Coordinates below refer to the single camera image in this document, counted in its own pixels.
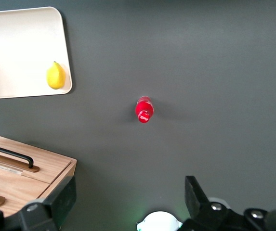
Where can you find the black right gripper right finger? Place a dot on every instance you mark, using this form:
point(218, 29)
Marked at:
point(195, 199)

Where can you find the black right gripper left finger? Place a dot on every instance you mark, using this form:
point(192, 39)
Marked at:
point(60, 202)

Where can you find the red coke bottle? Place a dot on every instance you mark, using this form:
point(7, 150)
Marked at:
point(144, 110)

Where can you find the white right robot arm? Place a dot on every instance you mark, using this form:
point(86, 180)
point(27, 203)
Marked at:
point(159, 221)

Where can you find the cream rectangular tray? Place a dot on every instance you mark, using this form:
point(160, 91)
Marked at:
point(19, 48)

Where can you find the wooden drawer cabinet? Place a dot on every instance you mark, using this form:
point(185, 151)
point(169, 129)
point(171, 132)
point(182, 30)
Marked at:
point(56, 168)

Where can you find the wooden drawer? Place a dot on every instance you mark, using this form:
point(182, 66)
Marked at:
point(19, 190)
point(46, 158)

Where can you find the yellow lemon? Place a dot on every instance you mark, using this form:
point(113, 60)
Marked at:
point(55, 76)

